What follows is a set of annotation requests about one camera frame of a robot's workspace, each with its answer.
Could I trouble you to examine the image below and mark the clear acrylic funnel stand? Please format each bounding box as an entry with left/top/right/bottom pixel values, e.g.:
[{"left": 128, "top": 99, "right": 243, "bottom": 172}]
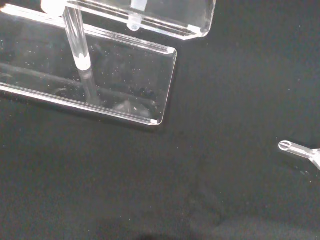
[{"left": 0, "top": 0, "right": 217, "bottom": 126}]

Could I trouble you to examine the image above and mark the black bench cloth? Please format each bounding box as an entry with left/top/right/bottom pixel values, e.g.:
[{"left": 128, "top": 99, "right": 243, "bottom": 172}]
[{"left": 0, "top": 0, "right": 320, "bottom": 240}]

